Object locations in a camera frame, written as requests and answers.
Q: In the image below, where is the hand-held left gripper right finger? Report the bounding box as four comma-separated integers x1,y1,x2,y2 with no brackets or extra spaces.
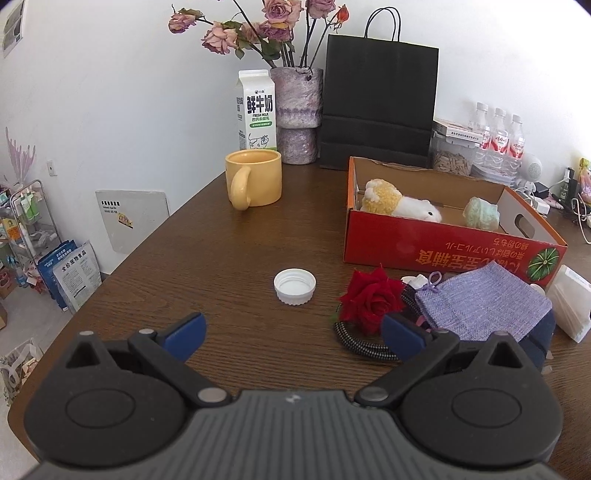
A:
355,313,525,409

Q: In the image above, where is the purple fabric pouch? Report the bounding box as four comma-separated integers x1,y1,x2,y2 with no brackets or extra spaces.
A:
414,263,553,342

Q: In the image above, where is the clear seed jar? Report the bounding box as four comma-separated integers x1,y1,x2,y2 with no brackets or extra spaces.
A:
429,119,482,177

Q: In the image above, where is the white pet food bag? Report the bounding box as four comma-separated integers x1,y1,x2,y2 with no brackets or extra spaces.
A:
52,240,102,315

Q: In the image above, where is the metal storage rack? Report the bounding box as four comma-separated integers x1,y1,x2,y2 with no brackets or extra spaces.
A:
0,180,61,296

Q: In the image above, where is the white tissue packet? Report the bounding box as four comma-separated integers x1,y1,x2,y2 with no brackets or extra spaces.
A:
545,265,591,343

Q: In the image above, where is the blue pet food bag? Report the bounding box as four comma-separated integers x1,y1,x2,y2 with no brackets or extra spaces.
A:
37,239,79,312

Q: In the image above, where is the black paper bag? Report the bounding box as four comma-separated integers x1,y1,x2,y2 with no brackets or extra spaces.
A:
320,7,439,171

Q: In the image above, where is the white and yellow plush hamster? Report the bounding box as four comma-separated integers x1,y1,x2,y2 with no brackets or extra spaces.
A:
360,179,444,224

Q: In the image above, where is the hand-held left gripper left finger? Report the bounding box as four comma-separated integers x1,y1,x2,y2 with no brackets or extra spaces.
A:
67,311,232,409

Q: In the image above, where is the navy zip case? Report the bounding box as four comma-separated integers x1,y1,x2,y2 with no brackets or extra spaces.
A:
505,308,557,370

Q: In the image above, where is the light green crumpled cloth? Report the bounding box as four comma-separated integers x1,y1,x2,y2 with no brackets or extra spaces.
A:
463,196,502,230

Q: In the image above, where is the white wall panel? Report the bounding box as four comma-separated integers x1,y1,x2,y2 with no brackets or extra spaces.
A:
95,189,171,254

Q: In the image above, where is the white robot speaker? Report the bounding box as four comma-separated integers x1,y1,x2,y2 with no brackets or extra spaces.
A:
521,154,544,192

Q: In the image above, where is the yellow snack packet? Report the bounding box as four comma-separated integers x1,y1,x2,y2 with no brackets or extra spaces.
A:
577,157,591,201

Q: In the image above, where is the red artificial rose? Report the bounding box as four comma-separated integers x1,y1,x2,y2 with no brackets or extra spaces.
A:
333,264,407,337

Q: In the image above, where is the yellow ceramic mug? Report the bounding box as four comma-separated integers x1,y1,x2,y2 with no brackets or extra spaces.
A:
225,148,283,211

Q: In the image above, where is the wide white ribbed lid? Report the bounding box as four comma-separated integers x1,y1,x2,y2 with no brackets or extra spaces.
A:
273,268,317,306

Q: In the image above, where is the white charging cable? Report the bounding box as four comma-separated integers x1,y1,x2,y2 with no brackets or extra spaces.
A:
570,198,591,245

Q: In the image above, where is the wall photo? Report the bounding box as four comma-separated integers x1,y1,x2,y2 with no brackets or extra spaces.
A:
2,0,25,58

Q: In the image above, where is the tote bag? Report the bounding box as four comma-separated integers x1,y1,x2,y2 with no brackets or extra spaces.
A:
0,338,44,407

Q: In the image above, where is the dried rose bouquet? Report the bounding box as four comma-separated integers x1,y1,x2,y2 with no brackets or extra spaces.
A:
167,0,351,70

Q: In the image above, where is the black braided charging cable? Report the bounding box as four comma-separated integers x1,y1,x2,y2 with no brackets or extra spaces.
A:
333,286,419,363

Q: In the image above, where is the white milk carton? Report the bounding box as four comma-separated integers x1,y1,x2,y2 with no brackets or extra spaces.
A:
234,69,278,153

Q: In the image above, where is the red cardboard box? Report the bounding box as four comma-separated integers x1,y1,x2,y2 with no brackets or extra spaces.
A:
342,156,568,289

